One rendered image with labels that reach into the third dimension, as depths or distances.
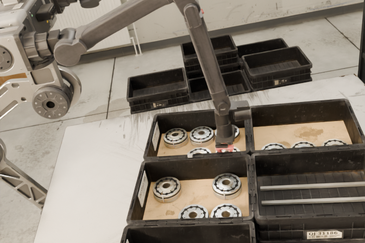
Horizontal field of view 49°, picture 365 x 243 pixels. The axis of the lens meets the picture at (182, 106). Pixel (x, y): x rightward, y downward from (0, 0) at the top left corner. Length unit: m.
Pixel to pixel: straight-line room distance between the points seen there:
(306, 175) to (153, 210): 0.56
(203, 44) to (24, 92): 0.82
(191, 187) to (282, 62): 1.62
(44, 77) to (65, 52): 0.40
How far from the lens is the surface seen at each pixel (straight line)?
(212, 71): 1.31
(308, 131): 1.71
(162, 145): 1.72
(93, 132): 2.17
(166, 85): 2.83
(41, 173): 3.24
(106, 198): 1.76
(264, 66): 2.89
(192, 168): 1.50
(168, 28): 4.52
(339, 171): 1.54
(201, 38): 1.23
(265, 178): 1.51
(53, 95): 1.60
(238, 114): 1.44
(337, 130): 1.73
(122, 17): 1.19
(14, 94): 1.77
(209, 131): 1.70
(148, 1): 1.17
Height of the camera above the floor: 1.88
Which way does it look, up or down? 33 degrees down
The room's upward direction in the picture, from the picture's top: 11 degrees counter-clockwise
